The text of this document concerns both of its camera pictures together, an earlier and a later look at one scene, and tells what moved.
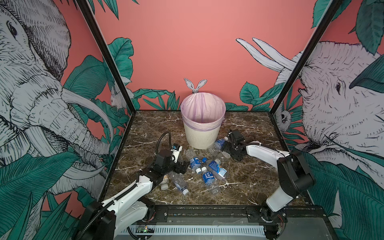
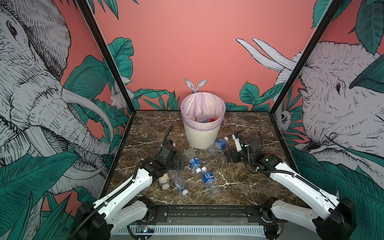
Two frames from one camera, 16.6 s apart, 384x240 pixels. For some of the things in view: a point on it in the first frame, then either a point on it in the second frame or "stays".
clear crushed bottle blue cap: [180, 181] stays
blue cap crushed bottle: [213, 166] → [210, 119]
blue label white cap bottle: [195, 162] stays
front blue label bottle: [209, 180] stays
